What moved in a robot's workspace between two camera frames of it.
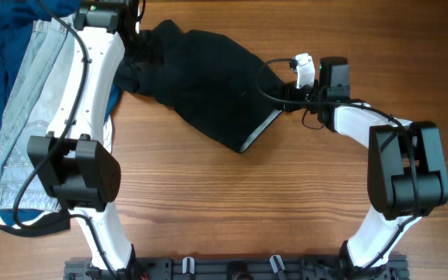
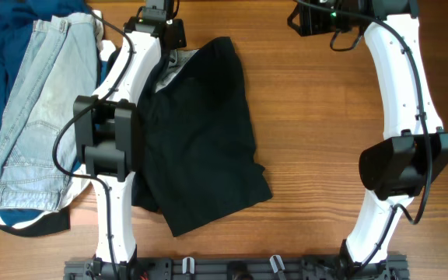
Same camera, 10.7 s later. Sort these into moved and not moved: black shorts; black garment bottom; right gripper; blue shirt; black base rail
Moved: right gripper; black shorts
Not moved: blue shirt; black base rail; black garment bottom
